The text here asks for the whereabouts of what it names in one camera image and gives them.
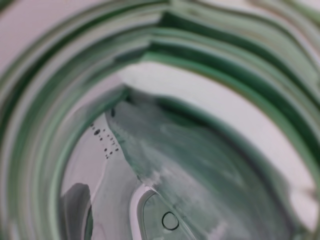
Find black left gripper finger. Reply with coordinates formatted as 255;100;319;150
61;183;93;240

